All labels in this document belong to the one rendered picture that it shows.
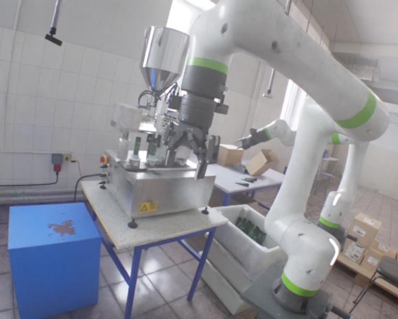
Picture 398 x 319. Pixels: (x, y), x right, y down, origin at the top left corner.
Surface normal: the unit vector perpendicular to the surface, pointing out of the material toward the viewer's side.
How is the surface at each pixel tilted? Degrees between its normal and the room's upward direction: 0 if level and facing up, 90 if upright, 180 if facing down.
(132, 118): 90
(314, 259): 89
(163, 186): 90
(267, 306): 0
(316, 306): 81
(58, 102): 90
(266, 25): 112
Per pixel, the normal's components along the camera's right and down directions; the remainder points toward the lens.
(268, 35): 0.17, 0.74
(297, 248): -0.92, -0.16
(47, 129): 0.62, 0.30
